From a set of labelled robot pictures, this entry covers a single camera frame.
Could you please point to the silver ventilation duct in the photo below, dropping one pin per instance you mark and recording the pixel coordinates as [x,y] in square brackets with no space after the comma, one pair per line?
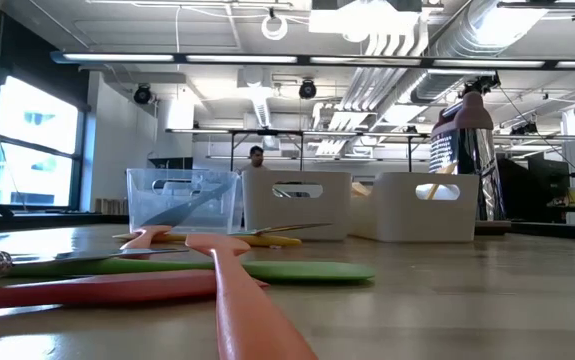
[467,30]

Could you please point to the white plastic bin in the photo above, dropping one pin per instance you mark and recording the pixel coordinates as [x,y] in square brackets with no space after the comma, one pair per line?
[397,220]
[267,220]

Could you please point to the green silicone spatula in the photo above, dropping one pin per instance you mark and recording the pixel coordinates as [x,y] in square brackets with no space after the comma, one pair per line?
[307,270]

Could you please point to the person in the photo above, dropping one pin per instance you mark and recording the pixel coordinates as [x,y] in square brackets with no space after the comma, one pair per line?
[256,157]

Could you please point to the blue silicone spoon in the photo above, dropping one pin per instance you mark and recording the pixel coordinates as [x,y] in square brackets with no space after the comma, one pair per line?
[177,212]

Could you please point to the black ceiling spotlight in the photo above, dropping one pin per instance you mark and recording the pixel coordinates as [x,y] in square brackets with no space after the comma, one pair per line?
[307,89]
[142,94]

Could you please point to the black monitor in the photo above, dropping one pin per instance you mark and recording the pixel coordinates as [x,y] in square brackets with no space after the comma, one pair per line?
[542,190]

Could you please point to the orange silicone spatula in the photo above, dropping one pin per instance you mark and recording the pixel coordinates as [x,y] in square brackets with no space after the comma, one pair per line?
[144,236]

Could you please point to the red silicone spatula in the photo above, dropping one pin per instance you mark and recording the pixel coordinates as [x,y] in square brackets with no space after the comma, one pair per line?
[92,290]

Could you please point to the clear plastic bin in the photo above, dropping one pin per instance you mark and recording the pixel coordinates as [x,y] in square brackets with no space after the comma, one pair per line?
[139,210]

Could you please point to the LED light bar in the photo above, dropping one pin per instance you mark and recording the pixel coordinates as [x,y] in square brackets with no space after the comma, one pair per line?
[242,59]

